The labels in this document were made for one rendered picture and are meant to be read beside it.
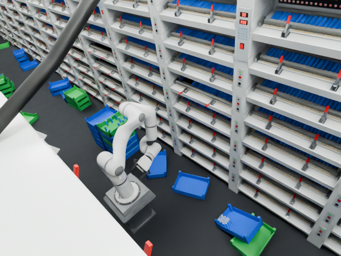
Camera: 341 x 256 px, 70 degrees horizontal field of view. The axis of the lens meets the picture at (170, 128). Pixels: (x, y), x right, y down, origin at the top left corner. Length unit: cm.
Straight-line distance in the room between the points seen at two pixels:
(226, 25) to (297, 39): 39
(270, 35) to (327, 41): 24
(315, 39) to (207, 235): 156
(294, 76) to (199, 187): 138
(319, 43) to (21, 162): 117
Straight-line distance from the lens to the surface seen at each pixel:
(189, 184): 239
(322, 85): 136
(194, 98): 189
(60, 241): 30
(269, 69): 144
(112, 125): 256
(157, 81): 217
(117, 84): 298
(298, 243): 223
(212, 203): 228
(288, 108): 150
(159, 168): 255
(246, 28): 138
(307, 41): 129
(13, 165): 42
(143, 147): 199
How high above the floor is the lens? 196
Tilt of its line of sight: 42 degrees down
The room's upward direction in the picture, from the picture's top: 10 degrees counter-clockwise
